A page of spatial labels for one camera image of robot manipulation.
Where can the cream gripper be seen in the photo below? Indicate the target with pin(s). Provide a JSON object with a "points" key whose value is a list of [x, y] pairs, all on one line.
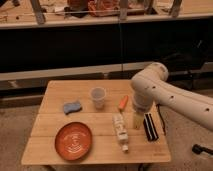
{"points": [[137, 119]]}

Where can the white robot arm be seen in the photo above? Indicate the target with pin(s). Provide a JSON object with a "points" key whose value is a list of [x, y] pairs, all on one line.
{"points": [[149, 85]]}

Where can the white squeeze bottle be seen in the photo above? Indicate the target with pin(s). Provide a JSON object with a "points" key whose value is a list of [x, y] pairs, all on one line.
{"points": [[121, 132]]}

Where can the black white striped box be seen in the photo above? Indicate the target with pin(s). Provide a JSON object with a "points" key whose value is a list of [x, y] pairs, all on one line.
{"points": [[150, 128]]}

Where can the orange carrot toy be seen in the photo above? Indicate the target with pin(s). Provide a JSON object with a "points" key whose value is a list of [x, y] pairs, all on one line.
{"points": [[123, 103]]}

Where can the clear plastic cup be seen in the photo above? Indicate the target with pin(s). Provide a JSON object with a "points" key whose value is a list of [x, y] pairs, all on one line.
{"points": [[98, 95]]}

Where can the wooden table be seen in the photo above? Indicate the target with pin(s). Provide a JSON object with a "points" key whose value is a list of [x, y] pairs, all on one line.
{"points": [[40, 148]]}

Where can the black stand foot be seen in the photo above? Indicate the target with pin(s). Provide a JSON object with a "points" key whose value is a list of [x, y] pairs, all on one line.
{"points": [[197, 149]]}

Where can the orange patterned plate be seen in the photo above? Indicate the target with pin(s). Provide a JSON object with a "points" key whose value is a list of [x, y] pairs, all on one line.
{"points": [[73, 141]]}

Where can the blue sponge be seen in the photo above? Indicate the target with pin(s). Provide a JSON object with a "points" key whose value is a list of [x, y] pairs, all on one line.
{"points": [[72, 107]]}

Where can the wooden background shelf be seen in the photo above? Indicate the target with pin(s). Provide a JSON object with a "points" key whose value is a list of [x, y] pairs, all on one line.
{"points": [[15, 14]]}

